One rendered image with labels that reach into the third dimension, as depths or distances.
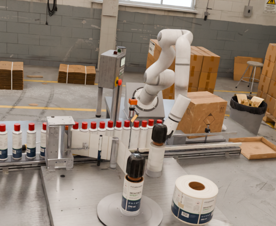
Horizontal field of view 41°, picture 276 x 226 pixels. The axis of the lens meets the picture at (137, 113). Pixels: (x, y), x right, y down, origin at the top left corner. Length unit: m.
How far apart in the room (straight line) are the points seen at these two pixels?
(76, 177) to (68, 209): 0.28
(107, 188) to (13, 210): 0.46
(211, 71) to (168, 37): 3.42
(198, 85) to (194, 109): 3.15
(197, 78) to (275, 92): 1.19
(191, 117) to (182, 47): 0.60
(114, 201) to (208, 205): 0.44
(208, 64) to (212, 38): 2.44
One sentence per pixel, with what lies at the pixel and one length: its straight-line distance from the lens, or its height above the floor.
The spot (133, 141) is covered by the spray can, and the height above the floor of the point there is 0.96.
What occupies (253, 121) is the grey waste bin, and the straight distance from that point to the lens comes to 4.63.
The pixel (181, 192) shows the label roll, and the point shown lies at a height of 1.02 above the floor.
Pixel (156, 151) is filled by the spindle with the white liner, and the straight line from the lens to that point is 2.00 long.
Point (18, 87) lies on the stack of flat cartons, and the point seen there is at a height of 0.04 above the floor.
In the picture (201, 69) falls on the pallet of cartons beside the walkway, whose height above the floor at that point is 0.69.
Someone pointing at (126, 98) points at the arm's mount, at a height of 0.97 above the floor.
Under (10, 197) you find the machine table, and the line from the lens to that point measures 1.95.
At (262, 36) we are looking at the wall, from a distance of 8.58.
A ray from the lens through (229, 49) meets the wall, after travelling 8.30.
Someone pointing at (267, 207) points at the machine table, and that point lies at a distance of 2.16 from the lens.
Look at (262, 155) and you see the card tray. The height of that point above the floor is 0.85.
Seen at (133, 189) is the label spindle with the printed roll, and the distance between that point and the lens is 1.66.
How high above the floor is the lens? 1.92
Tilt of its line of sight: 21 degrees down
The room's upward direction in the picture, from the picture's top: 7 degrees clockwise
